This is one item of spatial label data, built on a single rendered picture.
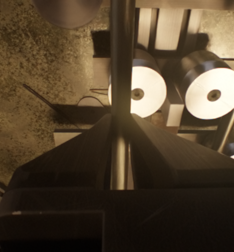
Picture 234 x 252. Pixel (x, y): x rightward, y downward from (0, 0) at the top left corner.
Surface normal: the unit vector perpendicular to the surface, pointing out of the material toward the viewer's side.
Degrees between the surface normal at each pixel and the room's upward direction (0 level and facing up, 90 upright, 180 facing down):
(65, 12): 0
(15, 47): 0
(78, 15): 0
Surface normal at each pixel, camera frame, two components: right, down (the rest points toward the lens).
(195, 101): 0.02, 0.58
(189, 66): -0.71, -0.56
